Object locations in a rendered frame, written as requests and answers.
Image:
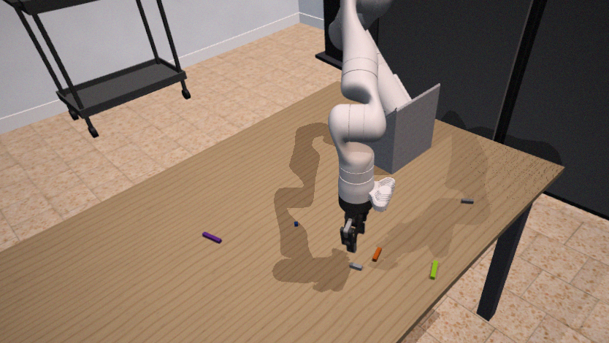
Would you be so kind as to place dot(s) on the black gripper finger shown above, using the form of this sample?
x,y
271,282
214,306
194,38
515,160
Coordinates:
x,y
363,223
347,233

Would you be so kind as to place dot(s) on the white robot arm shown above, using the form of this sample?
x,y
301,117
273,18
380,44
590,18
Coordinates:
x,y
365,73

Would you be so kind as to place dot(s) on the orange rod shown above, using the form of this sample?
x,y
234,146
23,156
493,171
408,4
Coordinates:
x,y
377,253

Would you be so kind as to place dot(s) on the purple rod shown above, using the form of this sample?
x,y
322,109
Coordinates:
x,y
211,237

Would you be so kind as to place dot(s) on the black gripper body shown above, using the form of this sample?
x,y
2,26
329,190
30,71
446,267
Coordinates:
x,y
354,210

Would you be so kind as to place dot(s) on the lime green rod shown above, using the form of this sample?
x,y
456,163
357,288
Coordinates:
x,y
434,269

